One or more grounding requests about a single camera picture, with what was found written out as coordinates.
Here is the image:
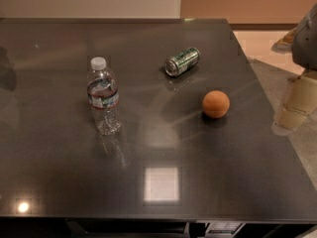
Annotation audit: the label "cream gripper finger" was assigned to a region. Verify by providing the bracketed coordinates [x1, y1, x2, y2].
[271, 28, 296, 53]
[272, 70, 317, 132]

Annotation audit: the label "clear plastic water bottle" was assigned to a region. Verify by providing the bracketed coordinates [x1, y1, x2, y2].
[87, 57, 121, 135]

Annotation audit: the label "orange ball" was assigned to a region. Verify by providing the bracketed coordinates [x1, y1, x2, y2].
[202, 90, 230, 119]

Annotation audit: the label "green aluminium soda can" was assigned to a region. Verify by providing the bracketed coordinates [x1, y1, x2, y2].
[164, 47, 200, 77]

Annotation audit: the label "grey device under table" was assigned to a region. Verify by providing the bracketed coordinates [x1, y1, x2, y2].
[206, 221, 244, 236]

